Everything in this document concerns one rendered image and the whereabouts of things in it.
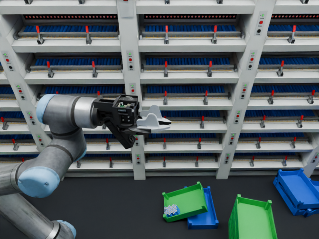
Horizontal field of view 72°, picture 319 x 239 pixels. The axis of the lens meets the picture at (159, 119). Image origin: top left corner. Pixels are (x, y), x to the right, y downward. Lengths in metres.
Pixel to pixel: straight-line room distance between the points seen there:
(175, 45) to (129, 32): 0.26
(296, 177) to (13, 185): 1.95
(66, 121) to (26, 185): 0.19
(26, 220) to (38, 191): 0.64
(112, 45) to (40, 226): 1.01
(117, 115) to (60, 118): 0.17
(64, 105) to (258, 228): 1.27
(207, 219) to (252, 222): 0.36
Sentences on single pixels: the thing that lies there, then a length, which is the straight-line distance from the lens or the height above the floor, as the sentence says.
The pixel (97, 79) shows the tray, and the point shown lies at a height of 0.93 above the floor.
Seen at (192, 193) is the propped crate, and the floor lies 0.10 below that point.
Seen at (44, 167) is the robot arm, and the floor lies 1.07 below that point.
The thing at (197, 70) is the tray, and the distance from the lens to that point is 1.42.
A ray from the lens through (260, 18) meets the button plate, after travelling 1.37.
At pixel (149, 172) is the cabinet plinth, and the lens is 1.94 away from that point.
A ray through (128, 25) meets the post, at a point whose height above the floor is 1.24.
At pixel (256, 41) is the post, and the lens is 1.40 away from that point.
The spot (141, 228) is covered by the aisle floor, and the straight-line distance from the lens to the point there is 1.71.
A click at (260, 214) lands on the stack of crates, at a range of 1.60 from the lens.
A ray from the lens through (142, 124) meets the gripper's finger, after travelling 0.60.
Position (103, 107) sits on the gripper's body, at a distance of 0.62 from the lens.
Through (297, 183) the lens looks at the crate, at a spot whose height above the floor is 0.08.
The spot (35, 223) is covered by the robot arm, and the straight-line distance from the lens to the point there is 1.33.
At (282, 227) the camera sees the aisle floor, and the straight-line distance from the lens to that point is 1.91.
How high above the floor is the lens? 1.50
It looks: 35 degrees down
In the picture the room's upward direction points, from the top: straight up
